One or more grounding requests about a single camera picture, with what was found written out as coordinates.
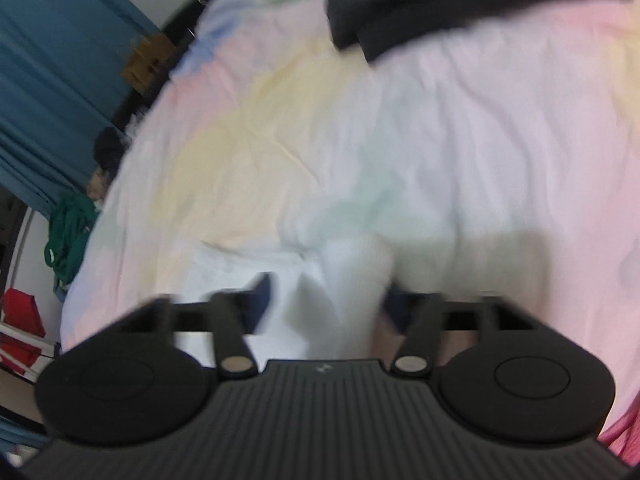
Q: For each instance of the white garment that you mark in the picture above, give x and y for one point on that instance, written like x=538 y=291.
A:
x=320 y=305

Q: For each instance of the cardboard box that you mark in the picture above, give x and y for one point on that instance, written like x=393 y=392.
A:
x=149 y=62

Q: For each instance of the red cloth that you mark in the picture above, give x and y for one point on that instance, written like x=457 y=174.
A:
x=20 y=320

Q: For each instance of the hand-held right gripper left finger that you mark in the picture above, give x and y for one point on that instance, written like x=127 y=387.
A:
x=260 y=300

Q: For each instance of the pink cloth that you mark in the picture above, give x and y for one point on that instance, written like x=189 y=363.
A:
x=622 y=435

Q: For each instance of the pastel checked bed sheet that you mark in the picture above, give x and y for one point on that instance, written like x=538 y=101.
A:
x=400 y=150

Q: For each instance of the green cloth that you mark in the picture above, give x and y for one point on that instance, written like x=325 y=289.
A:
x=67 y=237

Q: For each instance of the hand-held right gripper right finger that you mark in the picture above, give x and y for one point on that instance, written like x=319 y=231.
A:
x=395 y=310

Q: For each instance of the blue curtain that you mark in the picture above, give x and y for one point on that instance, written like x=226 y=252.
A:
x=45 y=80

